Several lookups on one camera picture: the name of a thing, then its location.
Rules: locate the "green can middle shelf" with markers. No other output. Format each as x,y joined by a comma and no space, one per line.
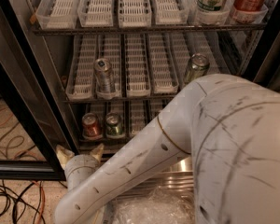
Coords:
198,66

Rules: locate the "top wire shelf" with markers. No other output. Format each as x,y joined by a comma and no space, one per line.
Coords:
148,30

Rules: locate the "red coke can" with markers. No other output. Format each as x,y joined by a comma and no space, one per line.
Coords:
91,125

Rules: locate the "silver blue can middle shelf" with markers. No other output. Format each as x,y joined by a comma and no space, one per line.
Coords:
104,75

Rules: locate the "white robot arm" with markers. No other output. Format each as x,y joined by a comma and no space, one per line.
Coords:
230,127

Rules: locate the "glass fridge door right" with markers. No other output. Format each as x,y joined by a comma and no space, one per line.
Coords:
265,59

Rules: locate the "green soda can bottom shelf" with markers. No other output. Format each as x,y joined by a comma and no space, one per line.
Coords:
113,124

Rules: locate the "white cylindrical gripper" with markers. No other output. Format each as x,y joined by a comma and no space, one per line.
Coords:
79,162

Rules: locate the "clear plastic bag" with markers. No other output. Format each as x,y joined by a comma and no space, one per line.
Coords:
160,206

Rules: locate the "glass fridge door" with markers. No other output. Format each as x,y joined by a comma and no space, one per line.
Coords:
32,70
265,59

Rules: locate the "steel fridge base grille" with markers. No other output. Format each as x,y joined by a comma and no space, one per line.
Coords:
177,178

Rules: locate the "glass fridge door left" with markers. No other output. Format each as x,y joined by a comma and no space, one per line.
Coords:
32,70

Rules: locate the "middle wire shelf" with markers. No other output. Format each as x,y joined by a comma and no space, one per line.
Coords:
120,99

